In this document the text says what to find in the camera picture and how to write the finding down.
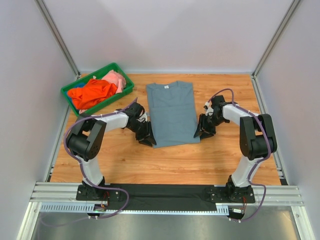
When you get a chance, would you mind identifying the grey-blue t shirt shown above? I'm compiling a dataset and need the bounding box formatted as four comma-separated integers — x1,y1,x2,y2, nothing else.
146,81,200,149

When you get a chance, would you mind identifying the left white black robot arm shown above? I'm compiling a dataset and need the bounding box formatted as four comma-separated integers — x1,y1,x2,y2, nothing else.
63,101,157,202

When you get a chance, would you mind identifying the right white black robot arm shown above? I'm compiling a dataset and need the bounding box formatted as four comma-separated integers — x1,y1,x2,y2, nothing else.
194,95,278,203

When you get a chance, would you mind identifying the orange t shirt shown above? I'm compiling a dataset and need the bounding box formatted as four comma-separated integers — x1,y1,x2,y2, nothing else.
67,78,117,110

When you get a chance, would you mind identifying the pink t shirt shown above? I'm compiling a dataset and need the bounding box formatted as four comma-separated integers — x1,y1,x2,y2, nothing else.
102,70,127,94

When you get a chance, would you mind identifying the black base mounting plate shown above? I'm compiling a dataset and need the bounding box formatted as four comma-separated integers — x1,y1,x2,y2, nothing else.
76,183,256,211

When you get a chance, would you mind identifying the green plastic bin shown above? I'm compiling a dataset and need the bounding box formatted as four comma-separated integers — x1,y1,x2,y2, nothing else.
61,62,135,116

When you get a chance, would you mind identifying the aluminium frame rail front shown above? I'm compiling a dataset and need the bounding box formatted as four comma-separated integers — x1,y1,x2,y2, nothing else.
17,182,315,240

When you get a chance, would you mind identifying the grey slotted cable duct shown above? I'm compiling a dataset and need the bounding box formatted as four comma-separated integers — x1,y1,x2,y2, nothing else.
39,202,231,216

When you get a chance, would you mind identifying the right aluminium corner post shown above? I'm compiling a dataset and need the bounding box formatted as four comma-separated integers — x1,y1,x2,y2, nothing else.
251,0,303,79

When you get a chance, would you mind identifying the aluminium corner post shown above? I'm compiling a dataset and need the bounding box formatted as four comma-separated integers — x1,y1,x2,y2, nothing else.
251,0,303,79
34,0,81,78

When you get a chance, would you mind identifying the left aluminium corner post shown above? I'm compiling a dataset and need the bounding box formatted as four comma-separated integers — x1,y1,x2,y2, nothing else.
34,0,81,78

